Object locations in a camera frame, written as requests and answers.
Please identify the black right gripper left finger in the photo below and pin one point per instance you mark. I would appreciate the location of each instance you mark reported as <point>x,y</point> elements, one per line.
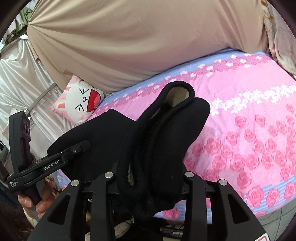
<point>79,206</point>

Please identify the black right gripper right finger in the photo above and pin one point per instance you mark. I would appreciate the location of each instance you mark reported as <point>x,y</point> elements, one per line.
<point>215,211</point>

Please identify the black pants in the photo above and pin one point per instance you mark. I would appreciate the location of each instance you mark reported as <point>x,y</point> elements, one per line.
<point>150,166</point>

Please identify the person's left hand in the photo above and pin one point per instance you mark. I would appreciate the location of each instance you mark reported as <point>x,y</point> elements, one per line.
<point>47,200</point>

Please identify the pink floral bed sheet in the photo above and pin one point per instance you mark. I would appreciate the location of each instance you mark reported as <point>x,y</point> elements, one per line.
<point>249,137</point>

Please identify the silver satin curtain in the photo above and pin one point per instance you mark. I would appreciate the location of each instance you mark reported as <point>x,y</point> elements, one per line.
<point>26,85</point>

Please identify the white cat face pillow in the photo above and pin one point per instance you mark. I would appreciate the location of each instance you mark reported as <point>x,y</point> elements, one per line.
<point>78,101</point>

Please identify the beige curtain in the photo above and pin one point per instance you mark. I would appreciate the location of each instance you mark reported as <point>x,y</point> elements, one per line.
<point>116,44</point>

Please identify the grey plush blanket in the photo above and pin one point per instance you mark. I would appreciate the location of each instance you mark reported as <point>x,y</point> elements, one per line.
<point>281,40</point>

